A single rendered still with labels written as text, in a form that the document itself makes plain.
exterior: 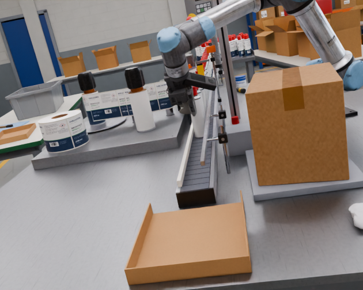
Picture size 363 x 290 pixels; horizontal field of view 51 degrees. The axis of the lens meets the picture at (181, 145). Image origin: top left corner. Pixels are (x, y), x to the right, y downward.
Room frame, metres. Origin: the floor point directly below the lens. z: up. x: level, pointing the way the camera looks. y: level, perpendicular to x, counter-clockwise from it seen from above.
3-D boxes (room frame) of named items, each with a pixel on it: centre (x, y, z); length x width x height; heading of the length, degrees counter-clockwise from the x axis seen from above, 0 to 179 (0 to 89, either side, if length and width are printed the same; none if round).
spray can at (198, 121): (1.48, -0.09, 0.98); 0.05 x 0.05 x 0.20
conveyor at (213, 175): (1.80, -0.14, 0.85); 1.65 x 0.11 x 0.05; 171
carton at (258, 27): (4.96, -1.38, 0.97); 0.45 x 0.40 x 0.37; 94
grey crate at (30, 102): (3.56, 1.20, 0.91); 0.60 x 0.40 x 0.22; 5
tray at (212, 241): (0.82, 0.02, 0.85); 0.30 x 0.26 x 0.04; 171
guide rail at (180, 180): (1.52, -0.06, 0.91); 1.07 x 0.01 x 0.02; 171
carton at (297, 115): (1.09, -0.35, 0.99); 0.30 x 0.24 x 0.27; 162
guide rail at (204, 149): (1.51, -0.13, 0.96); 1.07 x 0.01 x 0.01; 171
